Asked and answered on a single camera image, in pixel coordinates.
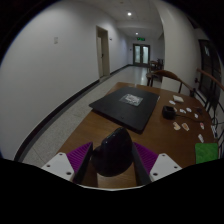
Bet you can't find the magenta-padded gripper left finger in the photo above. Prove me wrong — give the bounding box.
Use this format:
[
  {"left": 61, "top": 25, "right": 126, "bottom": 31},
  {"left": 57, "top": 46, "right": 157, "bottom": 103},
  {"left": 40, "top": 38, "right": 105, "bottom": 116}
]
[{"left": 41, "top": 141, "right": 95, "bottom": 186}]

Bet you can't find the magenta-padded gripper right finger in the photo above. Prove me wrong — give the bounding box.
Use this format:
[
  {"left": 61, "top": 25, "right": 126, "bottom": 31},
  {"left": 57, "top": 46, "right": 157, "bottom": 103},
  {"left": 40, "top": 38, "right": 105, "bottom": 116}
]
[{"left": 131, "top": 142, "right": 183, "bottom": 187}]

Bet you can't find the black computer mouse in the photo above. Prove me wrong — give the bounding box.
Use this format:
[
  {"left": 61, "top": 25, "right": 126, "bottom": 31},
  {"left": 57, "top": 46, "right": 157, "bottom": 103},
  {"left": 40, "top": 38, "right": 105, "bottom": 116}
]
[{"left": 90, "top": 126, "right": 134, "bottom": 178}]

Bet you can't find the green mouse pad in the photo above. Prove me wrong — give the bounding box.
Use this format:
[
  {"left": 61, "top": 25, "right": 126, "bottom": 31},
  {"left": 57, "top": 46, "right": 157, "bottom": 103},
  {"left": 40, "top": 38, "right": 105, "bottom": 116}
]
[{"left": 194, "top": 142, "right": 219, "bottom": 165}]

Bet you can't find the small white box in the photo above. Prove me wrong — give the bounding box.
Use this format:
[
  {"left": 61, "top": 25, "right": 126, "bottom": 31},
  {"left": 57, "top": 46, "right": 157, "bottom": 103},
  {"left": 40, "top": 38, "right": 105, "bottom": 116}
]
[{"left": 172, "top": 95, "right": 185, "bottom": 103}]

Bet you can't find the black closed laptop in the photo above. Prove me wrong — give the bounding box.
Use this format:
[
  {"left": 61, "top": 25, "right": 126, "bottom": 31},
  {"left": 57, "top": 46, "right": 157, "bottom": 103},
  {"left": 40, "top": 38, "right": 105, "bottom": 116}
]
[{"left": 88, "top": 86, "right": 161, "bottom": 134}]

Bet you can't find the wooden armchair with curved back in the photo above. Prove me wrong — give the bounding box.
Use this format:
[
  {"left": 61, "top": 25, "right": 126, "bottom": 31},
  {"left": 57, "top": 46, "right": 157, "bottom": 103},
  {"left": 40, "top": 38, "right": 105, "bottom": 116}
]
[{"left": 145, "top": 69, "right": 198, "bottom": 98}]

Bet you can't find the wood-topped black metal railing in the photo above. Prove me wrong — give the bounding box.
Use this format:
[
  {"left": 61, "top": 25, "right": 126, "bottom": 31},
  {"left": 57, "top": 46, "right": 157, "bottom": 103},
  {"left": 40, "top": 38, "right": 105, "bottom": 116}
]
[{"left": 195, "top": 68, "right": 224, "bottom": 148}]

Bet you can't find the dark small chair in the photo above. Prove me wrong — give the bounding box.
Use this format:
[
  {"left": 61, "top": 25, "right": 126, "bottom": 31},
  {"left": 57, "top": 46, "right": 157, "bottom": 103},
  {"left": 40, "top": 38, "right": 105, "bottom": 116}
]
[{"left": 148, "top": 58, "right": 165, "bottom": 72}]

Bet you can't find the dark framed window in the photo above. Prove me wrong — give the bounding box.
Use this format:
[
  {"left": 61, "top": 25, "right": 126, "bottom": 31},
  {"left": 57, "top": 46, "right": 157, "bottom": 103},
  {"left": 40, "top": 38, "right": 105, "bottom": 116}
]
[{"left": 198, "top": 39, "right": 223, "bottom": 101}]

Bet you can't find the glass double door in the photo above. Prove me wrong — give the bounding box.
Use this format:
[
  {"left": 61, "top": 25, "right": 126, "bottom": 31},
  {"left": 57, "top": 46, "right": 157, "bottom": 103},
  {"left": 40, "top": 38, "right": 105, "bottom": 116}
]
[{"left": 132, "top": 43, "right": 151, "bottom": 66}]

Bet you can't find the wooden side door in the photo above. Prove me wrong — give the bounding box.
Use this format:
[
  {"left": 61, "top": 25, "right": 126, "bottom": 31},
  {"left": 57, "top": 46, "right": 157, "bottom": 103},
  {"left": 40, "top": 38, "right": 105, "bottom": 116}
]
[{"left": 95, "top": 25, "right": 111, "bottom": 80}]

